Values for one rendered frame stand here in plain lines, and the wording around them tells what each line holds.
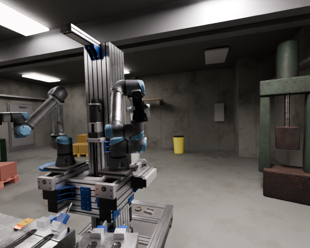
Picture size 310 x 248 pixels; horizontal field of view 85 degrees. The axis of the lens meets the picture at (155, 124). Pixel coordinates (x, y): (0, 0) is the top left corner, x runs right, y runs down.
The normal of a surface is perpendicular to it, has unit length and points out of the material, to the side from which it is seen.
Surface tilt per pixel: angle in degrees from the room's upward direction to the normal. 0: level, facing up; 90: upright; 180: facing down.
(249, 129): 90
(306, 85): 90
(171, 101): 90
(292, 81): 90
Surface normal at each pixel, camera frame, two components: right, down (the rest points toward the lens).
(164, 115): -0.30, 0.05
